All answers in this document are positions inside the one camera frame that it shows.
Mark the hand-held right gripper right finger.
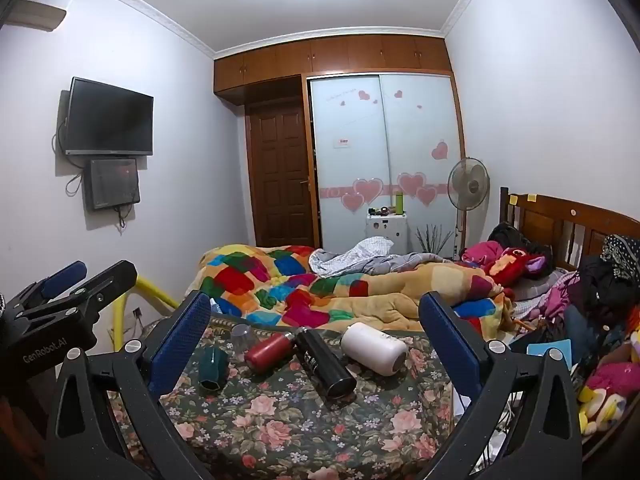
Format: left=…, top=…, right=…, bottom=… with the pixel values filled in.
left=418, top=291, right=585, bottom=480

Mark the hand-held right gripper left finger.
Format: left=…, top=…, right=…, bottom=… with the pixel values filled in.
left=44, top=291, right=213, bottom=480

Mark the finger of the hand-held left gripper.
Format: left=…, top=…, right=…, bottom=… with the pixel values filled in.
left=14, top=260, right=139, bottom=332
left=9, top=260, right=89, bottom=312

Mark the dark green cup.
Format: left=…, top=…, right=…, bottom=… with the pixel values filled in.
left=198, top=346, right=231, bottom=392

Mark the white bottle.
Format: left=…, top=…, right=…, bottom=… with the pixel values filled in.
left=340, top=322, right=409, bottom=377

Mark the red bottle cup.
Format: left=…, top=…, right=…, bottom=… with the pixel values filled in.
left=244, top=331, right=296, bottom=374

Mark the black bottle cup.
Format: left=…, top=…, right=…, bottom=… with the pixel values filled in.
left=293, top=326, right=357, bottom=401

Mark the clear glass cup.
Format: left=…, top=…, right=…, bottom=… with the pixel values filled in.
left=230, top=324, right=254, bottom=357

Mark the pink cloth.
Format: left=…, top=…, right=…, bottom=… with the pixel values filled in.
left=459, top=240, right=504, bottom=264

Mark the red plush toy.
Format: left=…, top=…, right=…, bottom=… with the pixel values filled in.
left=481, top=247, right=554, bottom=289

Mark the blue book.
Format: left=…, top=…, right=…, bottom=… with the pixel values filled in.
left=524, top=339, right=572, bottom=362

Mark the dry twig bundle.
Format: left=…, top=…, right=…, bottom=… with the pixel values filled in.
left=415, top=224, right=456, bottom=258

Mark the black bag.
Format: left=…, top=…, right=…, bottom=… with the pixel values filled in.
left=487, top=222, right=527, bottom=252

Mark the small white cabinet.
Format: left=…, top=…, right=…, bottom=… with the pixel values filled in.
left=364, top=213, right=409, bottom=252

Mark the grey crumpled cloth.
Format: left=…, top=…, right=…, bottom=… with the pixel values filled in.
left=308, top=237, right=452, bottom=278

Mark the colourful patchwork blanket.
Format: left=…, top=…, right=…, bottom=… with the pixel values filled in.
left=185, top=244, right=517, bottom=334

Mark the floral tablecloth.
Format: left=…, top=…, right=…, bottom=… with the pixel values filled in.
left=106, top=311, right=469, bottom=480

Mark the wooden bed headboard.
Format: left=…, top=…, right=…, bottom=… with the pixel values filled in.
left=498, top=186, right=640, bottom=274

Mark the standing fan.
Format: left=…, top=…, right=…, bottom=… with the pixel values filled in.
left=447, top=157, right=491, bottom=262

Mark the black clothes pile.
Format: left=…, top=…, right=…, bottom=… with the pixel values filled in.
left=574, top=254, right=640, bottom=312

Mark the pink and yellow plush toy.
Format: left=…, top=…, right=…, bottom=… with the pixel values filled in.
left=576, top=359, right=640, bottom=436

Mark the black patterned scarf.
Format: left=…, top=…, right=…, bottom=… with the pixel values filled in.
left=599, top=233, right=640, bottom=282

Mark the brown wooden door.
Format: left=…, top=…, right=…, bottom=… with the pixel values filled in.
left=245, top=104, right=317, bottom=249

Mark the wardrobe with heart stickers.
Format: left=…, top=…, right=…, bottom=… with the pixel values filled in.
left=304, top=73, right=467, bottom=262

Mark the wooden overhead cabinet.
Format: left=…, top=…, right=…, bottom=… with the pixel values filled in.
left=213, top=33, right=454, bottom=107

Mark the yellow tube frame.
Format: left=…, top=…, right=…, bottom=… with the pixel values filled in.
left=112, top=274, right=181, bottom=354

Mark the small black wall panel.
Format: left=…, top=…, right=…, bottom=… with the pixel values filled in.
left=83, top=158, right=142, bottom=212

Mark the black television cable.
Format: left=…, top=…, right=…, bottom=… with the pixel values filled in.
left=51, top=131, right=85, bottom=197

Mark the black wall television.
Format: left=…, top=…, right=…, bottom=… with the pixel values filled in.
left=63, top=77, right=155, bottom=157

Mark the wall air conditioner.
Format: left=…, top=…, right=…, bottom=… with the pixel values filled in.
left=0, top=1, right=68, bottom=31

